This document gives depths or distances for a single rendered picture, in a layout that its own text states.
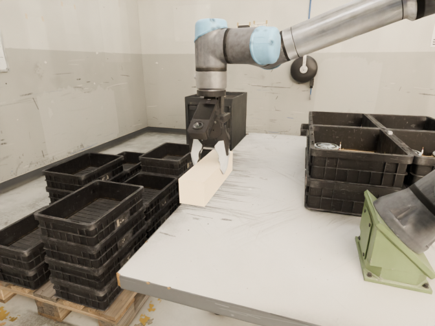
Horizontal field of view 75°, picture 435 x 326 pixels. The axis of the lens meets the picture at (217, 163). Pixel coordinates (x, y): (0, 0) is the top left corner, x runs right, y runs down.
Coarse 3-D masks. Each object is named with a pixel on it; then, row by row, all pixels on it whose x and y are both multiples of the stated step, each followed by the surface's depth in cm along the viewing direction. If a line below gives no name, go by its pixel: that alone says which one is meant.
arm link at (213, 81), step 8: (200, 72) 66; (208, 72) 65; (216, 72) 65; (224, 72) 66; (200, 80) 66; (208, 80) 65; (216, 80) 66; (224, 80) 67; (200, 88) 67; (208, 88) 66; (216, 88) 66; (224, 88) 68
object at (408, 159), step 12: (312, 132) 115; (384, 132) 115; (312, 144) 98; (396, 144) 98; (324, 156) 92; (336, 156) 91; (348, 156) 90; (360, 156) 89; (372, 156) 88; (384, 156) 87; (396, 156) 86; (408, 156) 86
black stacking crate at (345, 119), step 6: (312, 114) 164; (318, 114) 163; (324, 114) 162; (330, 114) 161; (336, 114) 160; (342, 114) 159; (348, 114) 159; (354, 114) 158; (360, 114) 157; (318, 120) 164; (324, 120) 163; (330, 120) 162; (336, 120) 161; (342, 120) 160; (348, 120) 160; (354, 120) 159; (360, 120) 158; (366, 120) 147; (360, 126) 159; (366, 126) 145; (372, 126) 134
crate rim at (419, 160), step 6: (414, 132) 117; (420, 132) 116; (426, 132) 116; (432, 132) 115; (396, 138) 105; (402, 144) 98; (408, 150) 91; (414, 156) 86; (420, 156) 86; (414, 162) 86; (420, 162) 85; (426, 162) 85; (432, 162) 84
